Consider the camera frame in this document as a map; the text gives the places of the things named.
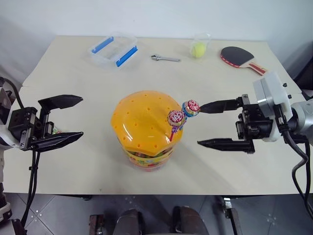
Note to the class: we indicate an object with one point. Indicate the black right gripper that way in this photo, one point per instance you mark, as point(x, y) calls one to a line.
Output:
point(254, 124)

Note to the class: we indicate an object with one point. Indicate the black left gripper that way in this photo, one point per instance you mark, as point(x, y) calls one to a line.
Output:
point(23, 122)

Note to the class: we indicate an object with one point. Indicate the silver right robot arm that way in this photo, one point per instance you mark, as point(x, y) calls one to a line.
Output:
point(303, 115)

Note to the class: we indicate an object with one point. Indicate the jar with orange perforated lid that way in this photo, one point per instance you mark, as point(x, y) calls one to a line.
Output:
point(141, 122)

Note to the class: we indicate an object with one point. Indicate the colourful wrapped lollipop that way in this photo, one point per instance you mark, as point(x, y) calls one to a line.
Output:
point(56, 129)

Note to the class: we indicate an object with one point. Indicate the blue red wrapped lollipop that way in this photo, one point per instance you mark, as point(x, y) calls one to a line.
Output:
point(192, 106)

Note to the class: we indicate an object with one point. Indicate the red white wrapped lollipop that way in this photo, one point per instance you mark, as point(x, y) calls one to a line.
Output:
point(175, 117)

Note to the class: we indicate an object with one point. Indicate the black table tennis paddle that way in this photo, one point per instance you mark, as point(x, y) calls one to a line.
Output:
point(236, 55)

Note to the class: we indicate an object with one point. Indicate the yellow tennis ball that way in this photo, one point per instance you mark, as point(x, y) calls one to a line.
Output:
point(197, 49)

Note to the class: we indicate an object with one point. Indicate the clear box with blue clips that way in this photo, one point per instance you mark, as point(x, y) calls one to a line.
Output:
point(112, 50)

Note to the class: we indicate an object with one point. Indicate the metal table leg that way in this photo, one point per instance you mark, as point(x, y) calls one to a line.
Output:
point(230, 213)

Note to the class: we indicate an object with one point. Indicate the clear plastic cup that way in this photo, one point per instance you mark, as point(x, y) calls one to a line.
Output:
point(204, 39)

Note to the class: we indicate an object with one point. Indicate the silver adjustable wrench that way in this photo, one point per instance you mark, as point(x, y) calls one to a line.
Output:
point(166, 58)

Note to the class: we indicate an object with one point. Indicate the dark rounded shape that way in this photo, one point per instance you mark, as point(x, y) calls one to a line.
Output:
point(129, 221)
point(188, 221)

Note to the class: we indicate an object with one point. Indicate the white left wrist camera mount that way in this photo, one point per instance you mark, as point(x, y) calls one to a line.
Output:
point(5, 137)

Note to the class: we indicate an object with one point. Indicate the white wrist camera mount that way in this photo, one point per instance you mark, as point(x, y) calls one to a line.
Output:
point(5, 137)
point(271, 85)

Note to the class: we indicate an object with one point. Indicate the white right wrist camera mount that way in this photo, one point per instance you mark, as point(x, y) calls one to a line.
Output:
point(271, 85)

